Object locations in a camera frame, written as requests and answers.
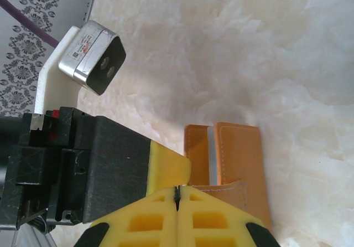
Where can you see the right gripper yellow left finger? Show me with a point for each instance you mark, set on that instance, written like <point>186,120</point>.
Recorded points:
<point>155,211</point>

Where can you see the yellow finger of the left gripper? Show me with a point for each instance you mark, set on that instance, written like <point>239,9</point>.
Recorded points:
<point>119,161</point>

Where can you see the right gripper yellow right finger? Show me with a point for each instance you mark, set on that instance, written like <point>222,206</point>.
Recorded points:
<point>204,205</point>

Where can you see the orange leather card holder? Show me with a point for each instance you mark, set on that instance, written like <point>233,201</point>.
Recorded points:
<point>240,158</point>

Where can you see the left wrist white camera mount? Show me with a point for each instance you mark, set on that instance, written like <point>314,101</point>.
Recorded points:
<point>58,92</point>

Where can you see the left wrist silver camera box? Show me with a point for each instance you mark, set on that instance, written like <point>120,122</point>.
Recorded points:
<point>91,53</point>

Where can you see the aluminium side rail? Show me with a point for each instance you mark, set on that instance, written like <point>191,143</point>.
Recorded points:
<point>91,0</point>

